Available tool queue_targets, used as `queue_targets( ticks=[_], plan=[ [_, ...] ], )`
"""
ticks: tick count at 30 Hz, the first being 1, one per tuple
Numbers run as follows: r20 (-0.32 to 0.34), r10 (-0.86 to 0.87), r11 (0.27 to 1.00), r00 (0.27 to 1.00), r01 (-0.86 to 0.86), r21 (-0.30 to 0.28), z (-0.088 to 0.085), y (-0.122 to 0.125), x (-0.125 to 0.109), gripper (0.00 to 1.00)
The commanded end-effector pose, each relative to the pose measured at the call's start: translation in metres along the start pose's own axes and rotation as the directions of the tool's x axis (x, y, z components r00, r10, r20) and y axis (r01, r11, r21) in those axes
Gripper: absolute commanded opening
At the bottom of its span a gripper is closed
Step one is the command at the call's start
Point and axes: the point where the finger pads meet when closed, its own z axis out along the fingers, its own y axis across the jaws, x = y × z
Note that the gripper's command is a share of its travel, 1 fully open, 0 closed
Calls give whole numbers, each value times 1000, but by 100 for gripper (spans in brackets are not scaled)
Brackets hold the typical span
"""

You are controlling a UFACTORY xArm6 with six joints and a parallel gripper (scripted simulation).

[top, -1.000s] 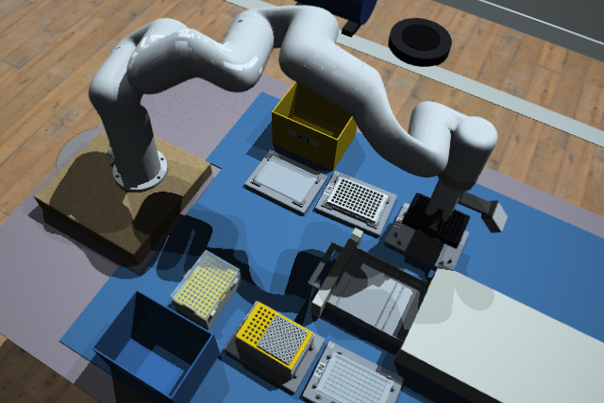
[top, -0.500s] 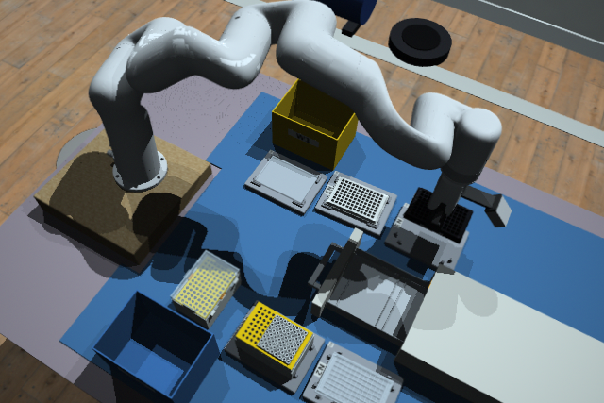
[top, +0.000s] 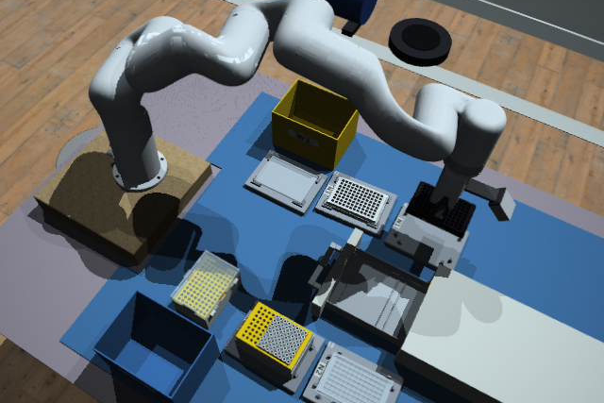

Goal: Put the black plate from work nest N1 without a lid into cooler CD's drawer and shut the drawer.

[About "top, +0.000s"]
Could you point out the blue bench mat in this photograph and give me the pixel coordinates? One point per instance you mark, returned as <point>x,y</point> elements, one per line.
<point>535,258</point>

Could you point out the yellow open-top bin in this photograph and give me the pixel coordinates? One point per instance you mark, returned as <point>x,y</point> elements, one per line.
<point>323,114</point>

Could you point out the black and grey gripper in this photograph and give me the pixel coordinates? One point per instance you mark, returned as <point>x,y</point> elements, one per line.
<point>449,185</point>

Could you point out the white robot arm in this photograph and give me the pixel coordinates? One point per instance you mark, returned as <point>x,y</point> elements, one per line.
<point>303,43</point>

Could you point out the blue open-top bin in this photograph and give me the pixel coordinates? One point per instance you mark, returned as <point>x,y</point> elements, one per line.
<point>160,346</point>

